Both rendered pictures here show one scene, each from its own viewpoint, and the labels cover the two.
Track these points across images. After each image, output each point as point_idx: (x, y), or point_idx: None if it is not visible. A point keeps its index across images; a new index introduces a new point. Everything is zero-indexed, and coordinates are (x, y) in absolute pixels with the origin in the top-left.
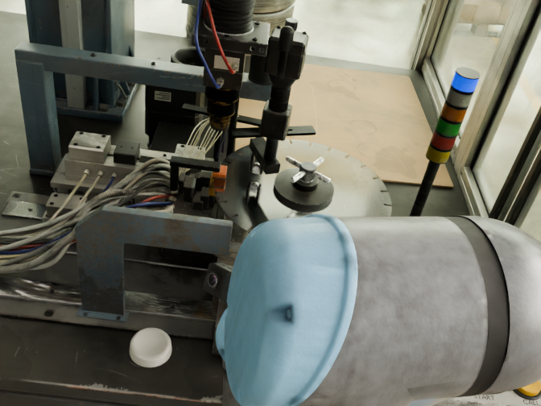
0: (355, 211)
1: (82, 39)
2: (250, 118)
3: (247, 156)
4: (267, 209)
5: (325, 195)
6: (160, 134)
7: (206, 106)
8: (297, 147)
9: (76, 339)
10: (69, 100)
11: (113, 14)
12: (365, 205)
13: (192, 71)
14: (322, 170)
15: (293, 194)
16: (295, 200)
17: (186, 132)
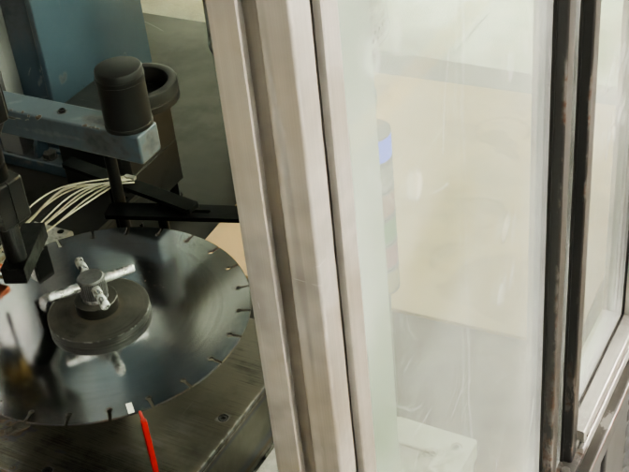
0: (147, 363)
1: (8, 50)
2: (150, 187)
3: (65, 251)
4: (13, 340)
5: (114, 329)
6: (65, 204)
7: (223, 159)
8: (160, 243)
9: None
10: (4, 140)
11: (42, 12)
12: (175, 356)
13: (34, 109)
14: (163, 287)
15: (65, 321)
16: (59, 332)
17: (107, 202)
